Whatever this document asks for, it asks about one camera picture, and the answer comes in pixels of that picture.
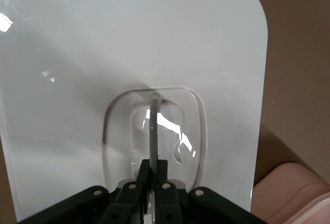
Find white box lid grey clips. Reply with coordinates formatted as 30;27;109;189
0;0;269;222

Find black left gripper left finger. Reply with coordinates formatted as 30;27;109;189
100;158;152;224

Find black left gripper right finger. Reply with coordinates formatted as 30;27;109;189
154;159;184;224

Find pink translucent plastic box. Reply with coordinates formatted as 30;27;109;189
251;162;330;224

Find brown table mat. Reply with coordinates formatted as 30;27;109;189
0;0;330;224

